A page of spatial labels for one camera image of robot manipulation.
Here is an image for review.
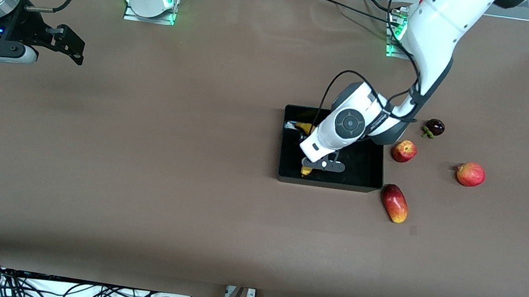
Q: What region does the black rectangular plastic box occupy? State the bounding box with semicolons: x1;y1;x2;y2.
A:
276;103;392;195

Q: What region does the yellow banana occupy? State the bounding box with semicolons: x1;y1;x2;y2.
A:
290;121;320;178

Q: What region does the small red yellow apple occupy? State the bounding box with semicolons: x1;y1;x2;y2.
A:
390;138;419;165

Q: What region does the red yellow mango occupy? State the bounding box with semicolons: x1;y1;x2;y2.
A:
378;183;412;225

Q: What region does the dark purple mangosteen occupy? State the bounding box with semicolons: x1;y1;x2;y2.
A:
421;117;447;141

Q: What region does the round red apple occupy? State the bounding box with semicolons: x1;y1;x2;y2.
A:
454;161;487;189

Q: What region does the large table cover sheet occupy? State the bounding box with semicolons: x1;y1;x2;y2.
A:
0;0;529;297

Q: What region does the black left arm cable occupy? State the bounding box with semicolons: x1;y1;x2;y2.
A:
316;0;433;137

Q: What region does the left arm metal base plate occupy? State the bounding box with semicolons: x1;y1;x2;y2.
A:
383;5;416;61

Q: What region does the thin black cable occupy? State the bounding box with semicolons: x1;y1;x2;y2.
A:
306;0;400;27

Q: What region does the small metal corner bracket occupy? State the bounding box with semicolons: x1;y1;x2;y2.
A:
224;285;258;297

